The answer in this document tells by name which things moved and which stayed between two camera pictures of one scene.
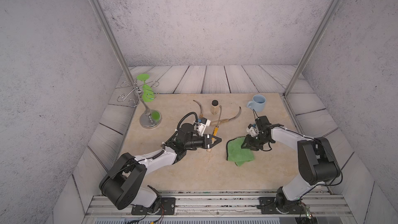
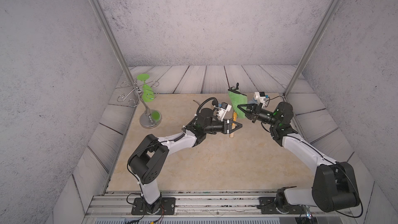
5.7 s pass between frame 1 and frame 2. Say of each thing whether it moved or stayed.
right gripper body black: moved
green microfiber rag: moved
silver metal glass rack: stayed
